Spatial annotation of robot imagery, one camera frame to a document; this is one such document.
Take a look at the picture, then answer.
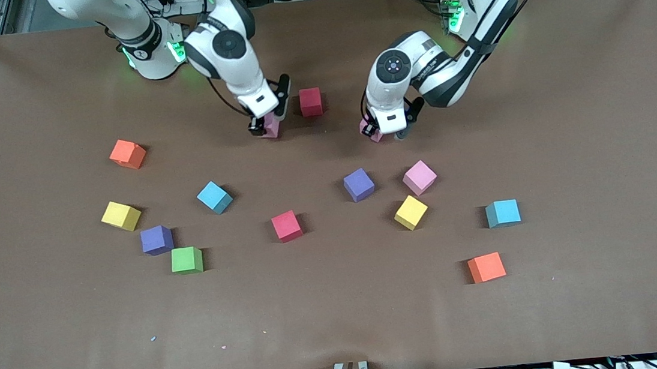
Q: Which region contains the pink foam block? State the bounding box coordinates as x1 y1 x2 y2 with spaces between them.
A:
401 158 440 197
358 116 386 145
259 112 283 140

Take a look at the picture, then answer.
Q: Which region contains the red foam block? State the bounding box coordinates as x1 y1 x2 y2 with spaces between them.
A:
298 87 324 118
270 209 304 244

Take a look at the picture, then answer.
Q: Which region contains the purple foam block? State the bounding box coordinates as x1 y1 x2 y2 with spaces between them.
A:
342 167 377 204
140 224 175 257

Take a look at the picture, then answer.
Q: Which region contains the cyan foam block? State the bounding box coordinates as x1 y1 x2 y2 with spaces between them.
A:
195 179 235 217
485 198 523 229

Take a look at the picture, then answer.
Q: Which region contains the green foam block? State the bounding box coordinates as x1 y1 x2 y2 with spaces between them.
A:
170 245 205 276

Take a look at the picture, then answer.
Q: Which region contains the yellow foam block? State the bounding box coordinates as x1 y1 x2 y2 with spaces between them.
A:
392 193 430 232
100 199 144 235

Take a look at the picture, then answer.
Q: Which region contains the orange foam block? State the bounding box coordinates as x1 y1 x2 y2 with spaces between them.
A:
467 251 508 285
108 137 148 172

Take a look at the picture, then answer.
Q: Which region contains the brown paper table cover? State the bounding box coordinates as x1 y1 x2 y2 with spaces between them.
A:
0 0 657 369

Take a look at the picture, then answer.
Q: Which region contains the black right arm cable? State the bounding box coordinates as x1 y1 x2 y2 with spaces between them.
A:
206 68 292 121

